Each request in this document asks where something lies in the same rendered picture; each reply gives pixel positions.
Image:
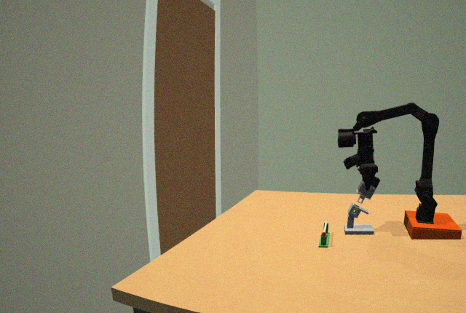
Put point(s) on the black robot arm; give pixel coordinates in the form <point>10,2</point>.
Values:
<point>424,186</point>

